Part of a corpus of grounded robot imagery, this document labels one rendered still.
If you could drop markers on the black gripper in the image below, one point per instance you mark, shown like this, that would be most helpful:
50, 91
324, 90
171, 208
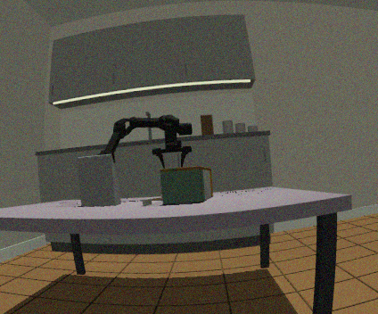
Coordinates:
185, 150

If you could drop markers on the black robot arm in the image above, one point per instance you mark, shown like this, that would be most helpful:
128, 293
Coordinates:
168, 123

